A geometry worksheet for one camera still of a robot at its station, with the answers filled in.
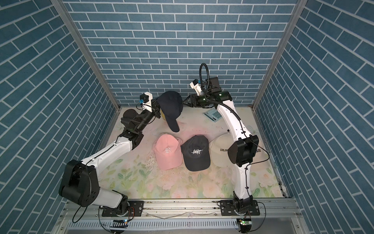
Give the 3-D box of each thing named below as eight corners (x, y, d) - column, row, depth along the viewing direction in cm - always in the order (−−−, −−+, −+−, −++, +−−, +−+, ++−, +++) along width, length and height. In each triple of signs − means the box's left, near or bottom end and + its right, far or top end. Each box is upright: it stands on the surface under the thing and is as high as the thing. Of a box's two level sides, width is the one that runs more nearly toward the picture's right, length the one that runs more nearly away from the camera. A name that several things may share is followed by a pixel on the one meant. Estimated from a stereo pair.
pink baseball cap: (152, 170, 88) (149, 165, 82) (158, 140, 102) (156, 133, 96) (181, 170, 88) (180, 165, 82) (183, 140, 102) (182, 133, 96)
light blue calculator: (213, 123, 112) (214, 121, 110) (203, 114, 118) (203, 112, 116) (222, 116, 116) (223, 114, 114) (212, 108, 122) (212, 106, 120)
